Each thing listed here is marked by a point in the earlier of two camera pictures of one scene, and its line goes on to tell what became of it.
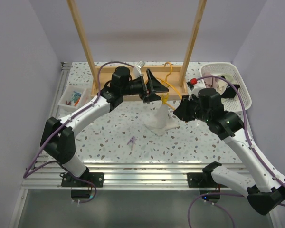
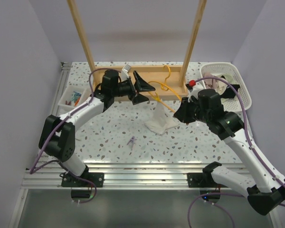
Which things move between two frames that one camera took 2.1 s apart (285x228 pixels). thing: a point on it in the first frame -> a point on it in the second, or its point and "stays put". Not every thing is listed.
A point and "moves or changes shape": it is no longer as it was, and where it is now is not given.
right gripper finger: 181,113 stays put
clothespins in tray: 75,98 stays put
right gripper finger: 186,104 stays put
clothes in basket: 224,89 stays put
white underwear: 162,121 stays put
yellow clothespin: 165,98 moves or changes shape
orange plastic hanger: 166,83 moves or changes shape
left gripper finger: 151,98 -> 139,98
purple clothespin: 132,140 stays put
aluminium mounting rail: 42,174 stays put
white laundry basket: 243,100 stays put
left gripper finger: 153,84 -> 141,85
